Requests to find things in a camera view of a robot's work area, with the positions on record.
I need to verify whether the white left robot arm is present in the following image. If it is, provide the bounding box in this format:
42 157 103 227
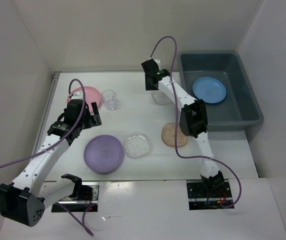
0 99 102 227

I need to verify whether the pink round plate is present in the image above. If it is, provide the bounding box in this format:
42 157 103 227
71 86 101 112

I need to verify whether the clear textured glass plate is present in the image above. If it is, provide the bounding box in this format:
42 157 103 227
123 133 152 160

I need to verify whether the clear small glass dish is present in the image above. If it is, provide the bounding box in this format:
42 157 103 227
151 90 173 105

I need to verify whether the purple round plate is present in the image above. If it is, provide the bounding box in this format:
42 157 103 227
83 134 124 175

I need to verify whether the grey plastic bin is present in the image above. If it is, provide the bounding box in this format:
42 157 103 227
177 50 264 132

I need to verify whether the blue round plate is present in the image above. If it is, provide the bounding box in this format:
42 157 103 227
192 77 227 104

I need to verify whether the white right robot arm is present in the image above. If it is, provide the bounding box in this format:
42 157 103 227
141 58 225 197

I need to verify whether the brown translucent square plate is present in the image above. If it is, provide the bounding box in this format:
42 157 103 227
161 122 189 148

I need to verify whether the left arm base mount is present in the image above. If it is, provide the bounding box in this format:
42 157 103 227
51 181 100 213

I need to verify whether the clear plastic cup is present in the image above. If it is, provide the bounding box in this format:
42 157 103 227
101 90 117 111

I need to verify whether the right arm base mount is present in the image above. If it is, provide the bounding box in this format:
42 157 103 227
186 180 234 211

